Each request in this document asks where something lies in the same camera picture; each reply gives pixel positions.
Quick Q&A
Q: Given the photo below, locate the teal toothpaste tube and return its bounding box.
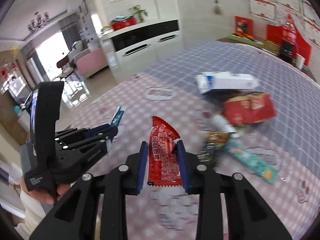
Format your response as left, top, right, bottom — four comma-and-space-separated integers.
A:
226, 139, 278, 184

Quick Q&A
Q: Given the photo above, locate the red snack wrapper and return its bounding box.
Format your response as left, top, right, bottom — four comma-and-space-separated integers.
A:
148, 116, 182, 187

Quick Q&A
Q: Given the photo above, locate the black gold snack wrapper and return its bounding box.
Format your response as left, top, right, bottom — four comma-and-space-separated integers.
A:
197, 131, 231, 168

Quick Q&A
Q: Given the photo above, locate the person's left hand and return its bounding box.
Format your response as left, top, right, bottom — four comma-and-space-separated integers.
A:
20, 176, 71, 204

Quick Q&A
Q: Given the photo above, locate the pink covered sofa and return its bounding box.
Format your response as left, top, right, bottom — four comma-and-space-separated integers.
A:
73, 38, 108, 78

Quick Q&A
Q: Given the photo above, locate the dark wooden chair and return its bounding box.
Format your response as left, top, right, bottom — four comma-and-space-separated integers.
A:
56, 55, 75, 81

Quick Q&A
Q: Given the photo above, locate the white black sideboard cabinet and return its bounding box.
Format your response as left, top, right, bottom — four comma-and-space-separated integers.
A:
100, 18, 184, 83

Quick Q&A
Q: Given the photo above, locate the white dropper bottle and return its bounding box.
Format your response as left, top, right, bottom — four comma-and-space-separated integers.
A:
211, 114, 240, 139

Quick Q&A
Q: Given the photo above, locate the white blue cardboard box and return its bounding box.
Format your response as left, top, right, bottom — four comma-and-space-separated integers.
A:
195, 72, 259, 94

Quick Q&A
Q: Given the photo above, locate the red gift box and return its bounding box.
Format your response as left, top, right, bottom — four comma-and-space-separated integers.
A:
111, 15, 137, 31

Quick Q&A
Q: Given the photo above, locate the red paper fast-food bag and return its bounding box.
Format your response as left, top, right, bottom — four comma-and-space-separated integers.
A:
222, 92, 277, 125

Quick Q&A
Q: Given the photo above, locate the pink checkered tablecloth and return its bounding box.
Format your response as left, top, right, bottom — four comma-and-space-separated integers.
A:
57, 41, 319, 239

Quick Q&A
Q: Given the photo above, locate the black chandelier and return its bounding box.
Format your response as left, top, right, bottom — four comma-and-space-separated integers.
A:
28, 12, 50, 33

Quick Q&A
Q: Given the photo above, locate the green potted plant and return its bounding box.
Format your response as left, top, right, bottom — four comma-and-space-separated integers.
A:
129, 5, 149, 23

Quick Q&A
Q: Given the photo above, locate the white paper cup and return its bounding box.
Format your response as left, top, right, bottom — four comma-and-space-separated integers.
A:
296, 54, 305, 70

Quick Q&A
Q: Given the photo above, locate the red framed picture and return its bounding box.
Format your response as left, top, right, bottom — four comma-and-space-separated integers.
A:
234, 16, 253, 36

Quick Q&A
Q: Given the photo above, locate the red cola bottle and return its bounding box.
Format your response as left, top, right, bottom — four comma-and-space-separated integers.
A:
281, 14, 297, 45

